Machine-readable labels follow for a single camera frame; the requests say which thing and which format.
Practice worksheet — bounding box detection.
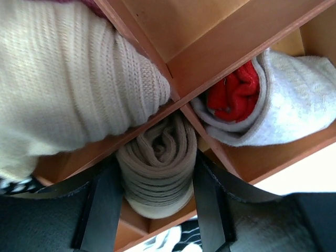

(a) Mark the black white striped sock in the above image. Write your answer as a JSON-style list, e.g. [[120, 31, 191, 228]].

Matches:
[[0, 175, 203, 252]]

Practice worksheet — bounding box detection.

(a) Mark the tan ribbed sock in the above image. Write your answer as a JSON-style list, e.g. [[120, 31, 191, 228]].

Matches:
[[116, 112, 197, 219]]

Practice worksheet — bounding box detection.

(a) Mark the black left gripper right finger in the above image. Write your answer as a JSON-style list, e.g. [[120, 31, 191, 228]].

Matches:
[[193, 152, 335, 251]]

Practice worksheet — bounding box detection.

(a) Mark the white rolled sock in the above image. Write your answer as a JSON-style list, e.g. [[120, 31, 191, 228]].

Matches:
[[191, 49, 335, 147]]

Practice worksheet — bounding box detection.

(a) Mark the cream rolled sock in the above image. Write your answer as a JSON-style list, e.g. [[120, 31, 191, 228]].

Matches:
[[1, 1, 171, 182]]

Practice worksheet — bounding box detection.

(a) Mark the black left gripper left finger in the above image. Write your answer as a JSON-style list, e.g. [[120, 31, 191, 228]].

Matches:
[[1, 160, 123, 251]]

